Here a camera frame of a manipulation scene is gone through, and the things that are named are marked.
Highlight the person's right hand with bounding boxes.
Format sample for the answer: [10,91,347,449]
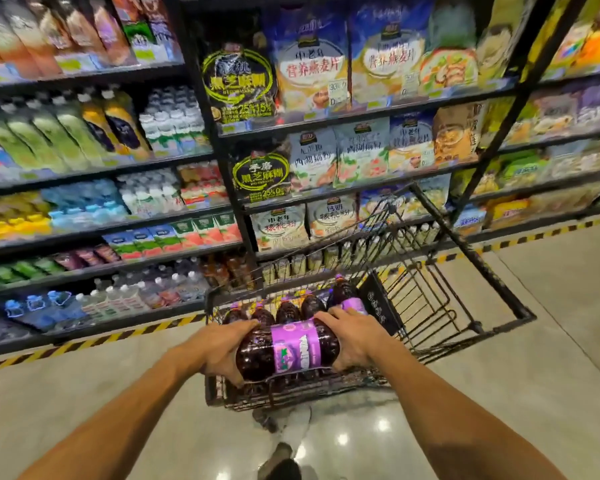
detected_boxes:
[313,307,399,373]

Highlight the person's left hand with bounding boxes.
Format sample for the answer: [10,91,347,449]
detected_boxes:
[177,319,261,388]

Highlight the black wire shopping cart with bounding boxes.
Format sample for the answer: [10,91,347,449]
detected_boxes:
[203,182,537,413]

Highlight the person's left forearm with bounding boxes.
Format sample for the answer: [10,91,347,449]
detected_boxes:
[17,347,206,480]

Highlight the person's right forearm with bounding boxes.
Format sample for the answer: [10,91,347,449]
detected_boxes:
[375,344,566,480]

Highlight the row of orange tea bottles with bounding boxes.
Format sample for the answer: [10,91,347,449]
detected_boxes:
[199,253,255,291]

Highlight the pack of clear water bottles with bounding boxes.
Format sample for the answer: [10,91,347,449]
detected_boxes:
[75,267,212,317]

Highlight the person's left leg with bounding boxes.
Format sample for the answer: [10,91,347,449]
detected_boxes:
[279,405,312,445]

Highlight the person's left white shoe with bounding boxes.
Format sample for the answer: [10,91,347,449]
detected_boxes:
[257,442,302,480]

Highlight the row of yellow juice bottles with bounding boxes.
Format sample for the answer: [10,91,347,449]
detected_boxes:
[77,87,152,164]

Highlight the row of pale green bottles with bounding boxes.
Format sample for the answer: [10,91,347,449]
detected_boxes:
[0,94,106,177]

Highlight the row of milk tea bottles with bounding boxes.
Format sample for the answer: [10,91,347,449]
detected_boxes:
[0,0,182,81]

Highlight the row of pale capped jars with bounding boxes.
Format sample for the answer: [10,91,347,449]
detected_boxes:
[259,222,441,287]

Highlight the row of red juice cartons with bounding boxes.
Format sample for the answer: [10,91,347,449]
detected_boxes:
[102,211,242,261]

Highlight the white printed food bag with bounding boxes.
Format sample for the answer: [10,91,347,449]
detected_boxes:
[307,194,359,239]
[249,204,310,253]

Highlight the blue white food bag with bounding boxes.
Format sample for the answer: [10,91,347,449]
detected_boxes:
[358,177,451,223]

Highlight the black metal store shelf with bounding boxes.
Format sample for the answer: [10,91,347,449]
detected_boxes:
[0,0,600,361]

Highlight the row of blue water jugs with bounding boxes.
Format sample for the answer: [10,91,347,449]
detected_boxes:
[2,289,89,331]

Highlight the row of blue oat bags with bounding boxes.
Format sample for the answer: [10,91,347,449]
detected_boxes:
[262,0,435,114]

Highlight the black bag yellow ring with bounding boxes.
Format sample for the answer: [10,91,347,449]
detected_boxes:
[231,149,293,205]
[201,43,279,127]

